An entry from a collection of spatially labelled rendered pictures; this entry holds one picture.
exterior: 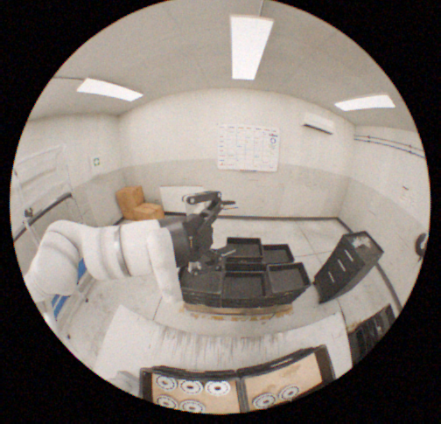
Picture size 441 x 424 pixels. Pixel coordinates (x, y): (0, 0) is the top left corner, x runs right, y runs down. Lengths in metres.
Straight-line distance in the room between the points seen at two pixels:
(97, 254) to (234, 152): 2.35
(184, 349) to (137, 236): 0.79
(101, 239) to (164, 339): 0.81
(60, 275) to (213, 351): 0.78
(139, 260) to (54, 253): 0.12
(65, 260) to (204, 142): 2.43
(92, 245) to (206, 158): 2.39
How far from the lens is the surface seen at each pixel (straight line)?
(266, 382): 0.80
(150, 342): 0.94
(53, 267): 0.19
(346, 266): 1.57
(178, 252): 0.16
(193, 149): 2.50
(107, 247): 0.16
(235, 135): 2.39
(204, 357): 0.86
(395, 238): 3.40
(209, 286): 1.18
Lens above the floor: 1.55
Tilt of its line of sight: 26 degrees down
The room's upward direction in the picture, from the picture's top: straight up
